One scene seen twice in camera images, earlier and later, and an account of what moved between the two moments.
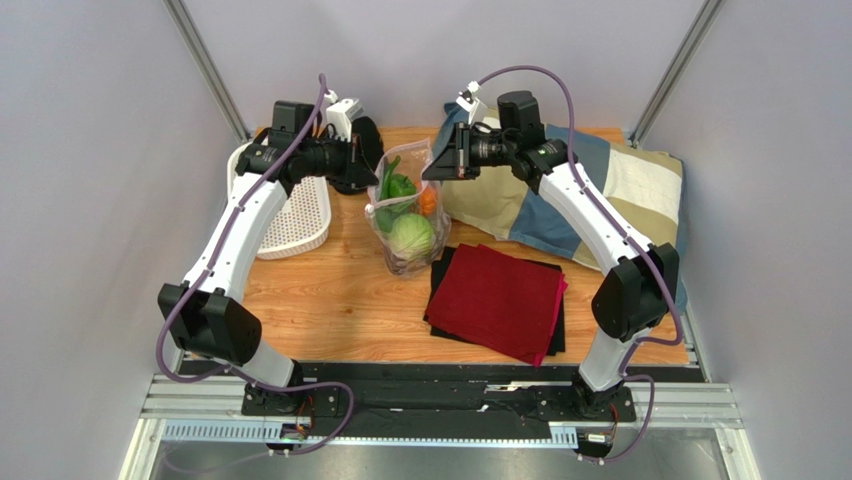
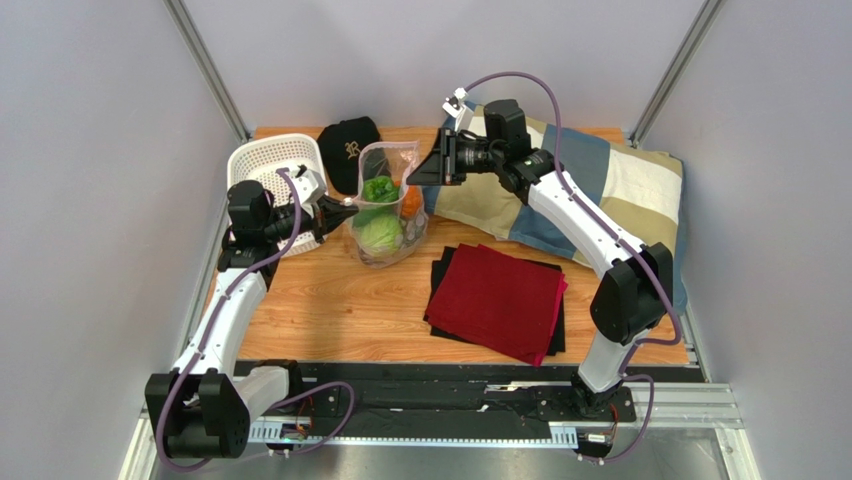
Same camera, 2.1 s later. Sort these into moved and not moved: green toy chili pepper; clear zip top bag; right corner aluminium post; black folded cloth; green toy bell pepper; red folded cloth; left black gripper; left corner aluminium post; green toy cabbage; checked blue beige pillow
Moved: left black gripper; clear zip top bag; green toy bell pepper; green toy chili pepper; green toy cabbage
Not moved: checked blue beige pillow; right corner aluminium post; black folded cloth; red folded cloth; left corner aluminium post
